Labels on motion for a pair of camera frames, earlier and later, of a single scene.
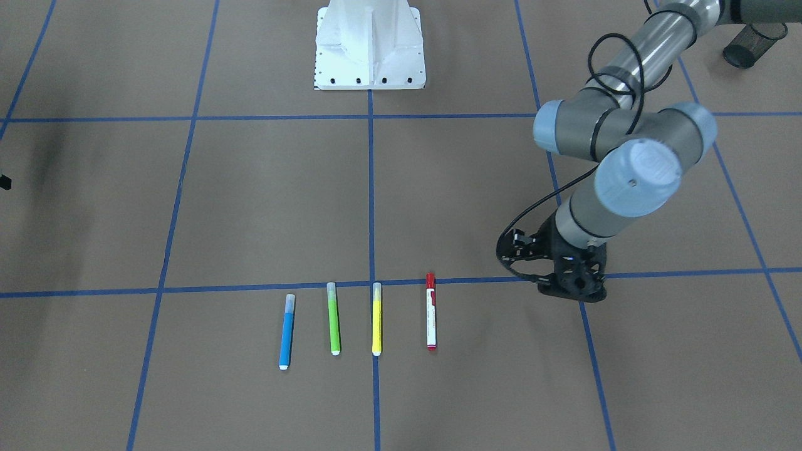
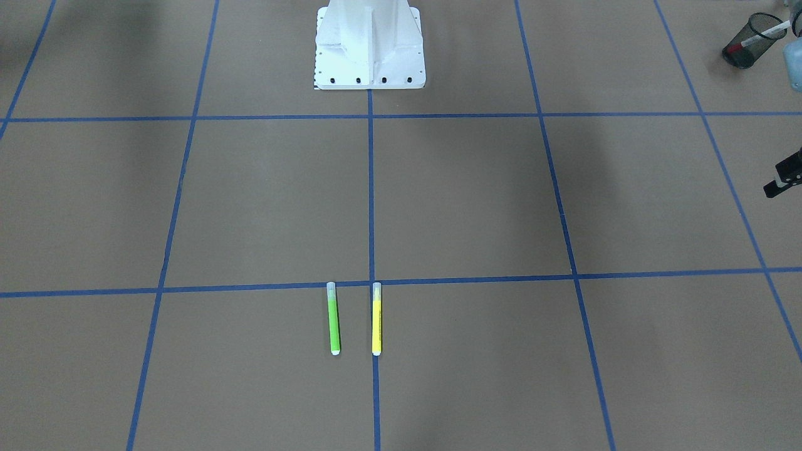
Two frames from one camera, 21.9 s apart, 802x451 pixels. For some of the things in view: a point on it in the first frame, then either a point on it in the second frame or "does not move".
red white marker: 431,311 to 735,47
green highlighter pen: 333,319 does not move
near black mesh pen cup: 747,47 does not move
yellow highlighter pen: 376,319 does not move
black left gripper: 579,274 to 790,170
